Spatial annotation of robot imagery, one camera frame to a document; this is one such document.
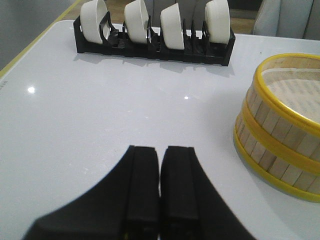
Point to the bamboo steamer drawer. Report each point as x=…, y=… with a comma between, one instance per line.
x=281, y=174
x=281, y=110

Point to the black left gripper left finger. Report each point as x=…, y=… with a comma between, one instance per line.
x=124, y=205

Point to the left grey chair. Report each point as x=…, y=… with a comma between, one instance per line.
x=154, y=7

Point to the grey chair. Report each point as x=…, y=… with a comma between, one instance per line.
x=298, y=19
x=154, y=7

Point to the black bowl rack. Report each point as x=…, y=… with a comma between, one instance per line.
x=196, y=50

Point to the white bowl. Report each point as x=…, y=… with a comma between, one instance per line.
x=91, y=15
x=136, y=20
x=217, y=17
x=171, y=25

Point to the right grey chair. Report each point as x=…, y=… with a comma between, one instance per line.
x=298, y=19

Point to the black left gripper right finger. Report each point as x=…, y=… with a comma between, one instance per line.
x=191, y=208

